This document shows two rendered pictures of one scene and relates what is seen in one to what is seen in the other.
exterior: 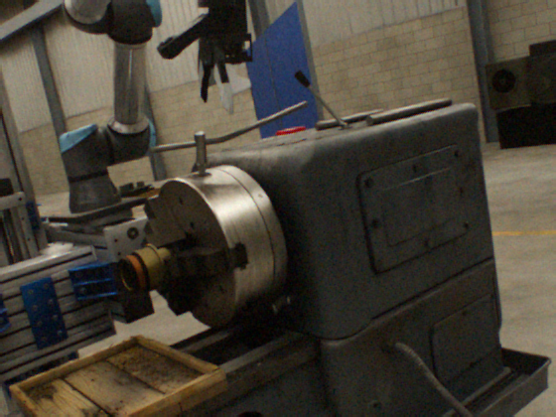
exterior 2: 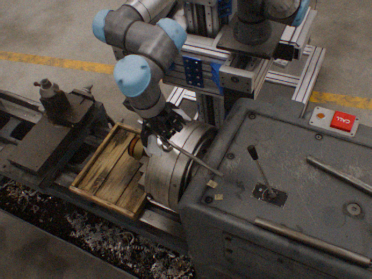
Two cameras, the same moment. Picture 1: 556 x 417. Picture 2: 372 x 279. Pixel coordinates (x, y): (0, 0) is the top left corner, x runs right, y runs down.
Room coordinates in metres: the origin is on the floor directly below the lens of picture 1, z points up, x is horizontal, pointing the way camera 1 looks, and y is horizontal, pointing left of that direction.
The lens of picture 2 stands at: (0.99, -0.67, 2.27)
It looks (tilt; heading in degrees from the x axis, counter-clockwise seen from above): 53 degrees down; 70
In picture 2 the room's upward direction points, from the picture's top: 11 degrees counter-clockwise
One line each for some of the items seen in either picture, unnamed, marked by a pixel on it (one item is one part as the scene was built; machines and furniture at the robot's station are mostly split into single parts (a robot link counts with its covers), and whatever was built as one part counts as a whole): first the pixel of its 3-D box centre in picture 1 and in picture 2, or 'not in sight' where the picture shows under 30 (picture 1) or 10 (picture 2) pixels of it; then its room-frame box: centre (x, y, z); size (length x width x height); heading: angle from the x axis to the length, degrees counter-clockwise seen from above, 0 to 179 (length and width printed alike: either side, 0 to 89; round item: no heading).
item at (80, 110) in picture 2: not in sight; (65, 113); (0.97, 0.64, 0.99); 0.20 x 0.10 x 0.05; 124
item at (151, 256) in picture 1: (147, 269); (144, 150); (1.16, 0.22, 1.08); 0.09 x 0.09 x 0.09; 34
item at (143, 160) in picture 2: (203, 260); (149, 176); (1.12, 0.11, 1.08); 0.12 x 0.11 x 0.05; 34
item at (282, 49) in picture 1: (281, 118); not in sight; (8.07, -0.65, 1.18); 4.12 x 0.80 x 2.35; 6
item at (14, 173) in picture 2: not in sight; (49, 135); (0.86, 0.66, 0.90); 0.47 x 0.30 x 0.06; 34
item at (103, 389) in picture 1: (111, 387); (125, 167); (1.08, 0.33, 0.89); 0.36 x 0.30 x 0.04; 34
